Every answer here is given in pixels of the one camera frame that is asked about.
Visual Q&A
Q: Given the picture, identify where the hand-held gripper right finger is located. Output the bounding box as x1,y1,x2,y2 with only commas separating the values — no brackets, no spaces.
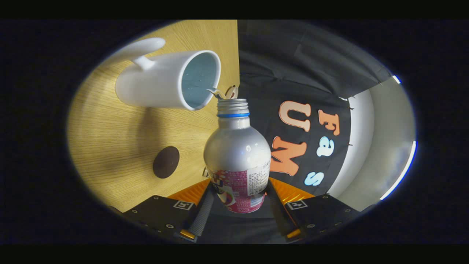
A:
266,177,361,241

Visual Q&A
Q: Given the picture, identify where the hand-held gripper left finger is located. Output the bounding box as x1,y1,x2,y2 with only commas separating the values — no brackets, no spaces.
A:
123,178,217,242

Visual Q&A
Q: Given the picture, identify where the dark brown round coaster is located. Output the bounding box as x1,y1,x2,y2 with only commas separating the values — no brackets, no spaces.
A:
153,146,180,179

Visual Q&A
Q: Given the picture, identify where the silver bottle with red label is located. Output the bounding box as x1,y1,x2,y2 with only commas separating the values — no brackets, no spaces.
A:
203,98,272,214

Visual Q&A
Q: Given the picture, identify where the white cup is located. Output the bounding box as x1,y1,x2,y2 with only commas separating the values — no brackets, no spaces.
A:
108,37,221,111

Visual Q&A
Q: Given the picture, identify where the wooden table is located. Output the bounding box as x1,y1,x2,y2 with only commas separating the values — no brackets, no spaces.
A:
68,20,240,213

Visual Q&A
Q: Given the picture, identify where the small white plate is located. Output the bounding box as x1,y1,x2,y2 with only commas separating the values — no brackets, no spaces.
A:
207,85,239,100

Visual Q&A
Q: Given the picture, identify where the black backdrop cloth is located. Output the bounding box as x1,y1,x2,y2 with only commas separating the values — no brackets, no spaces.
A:
205,20,394,244

